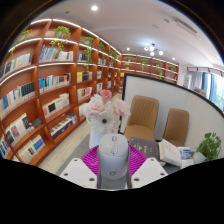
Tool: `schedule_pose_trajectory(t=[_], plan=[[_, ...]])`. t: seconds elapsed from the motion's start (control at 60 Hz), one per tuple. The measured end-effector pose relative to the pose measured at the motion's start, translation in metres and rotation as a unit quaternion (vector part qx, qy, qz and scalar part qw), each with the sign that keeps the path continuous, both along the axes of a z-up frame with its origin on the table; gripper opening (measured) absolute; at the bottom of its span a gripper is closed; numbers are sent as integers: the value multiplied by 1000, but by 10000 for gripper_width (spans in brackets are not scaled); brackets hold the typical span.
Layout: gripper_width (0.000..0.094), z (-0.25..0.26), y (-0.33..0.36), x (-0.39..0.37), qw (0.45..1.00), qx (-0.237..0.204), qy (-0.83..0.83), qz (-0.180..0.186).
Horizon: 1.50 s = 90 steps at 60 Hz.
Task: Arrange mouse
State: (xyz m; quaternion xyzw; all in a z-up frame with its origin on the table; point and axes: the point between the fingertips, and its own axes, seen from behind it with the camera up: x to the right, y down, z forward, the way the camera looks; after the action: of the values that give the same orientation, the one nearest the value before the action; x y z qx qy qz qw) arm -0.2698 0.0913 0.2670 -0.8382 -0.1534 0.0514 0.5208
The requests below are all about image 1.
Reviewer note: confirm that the wooden bookshelf unit with books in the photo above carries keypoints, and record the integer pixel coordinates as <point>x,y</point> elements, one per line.
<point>50,93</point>

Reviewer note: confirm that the white computer mouse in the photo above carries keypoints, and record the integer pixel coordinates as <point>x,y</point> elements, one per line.
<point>113,160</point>

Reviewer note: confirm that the pink and white flower bouquet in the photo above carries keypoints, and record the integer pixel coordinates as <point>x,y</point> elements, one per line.
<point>103,111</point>

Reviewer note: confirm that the blue and white book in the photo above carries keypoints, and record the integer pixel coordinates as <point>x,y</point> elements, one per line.
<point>186,155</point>

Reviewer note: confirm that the potted green plant white pot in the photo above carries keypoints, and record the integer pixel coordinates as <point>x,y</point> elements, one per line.
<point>210,146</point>

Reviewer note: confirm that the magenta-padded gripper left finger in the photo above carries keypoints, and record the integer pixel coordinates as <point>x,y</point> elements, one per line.
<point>78,171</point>

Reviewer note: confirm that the white ceramic pitcher vase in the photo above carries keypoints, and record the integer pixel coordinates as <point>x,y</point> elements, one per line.
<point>94,138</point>

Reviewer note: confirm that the large window with curtains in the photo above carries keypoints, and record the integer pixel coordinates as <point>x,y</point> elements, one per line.
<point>213,86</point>

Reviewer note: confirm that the tan upholstered chair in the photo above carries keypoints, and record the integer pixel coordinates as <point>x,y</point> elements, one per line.
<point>176,125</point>
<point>141,116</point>

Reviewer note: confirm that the ceiling lamp with round bulbs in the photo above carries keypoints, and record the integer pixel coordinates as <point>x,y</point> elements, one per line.
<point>152,49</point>

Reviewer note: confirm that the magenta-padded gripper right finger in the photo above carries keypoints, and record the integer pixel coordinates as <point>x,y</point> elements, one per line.
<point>148,170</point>

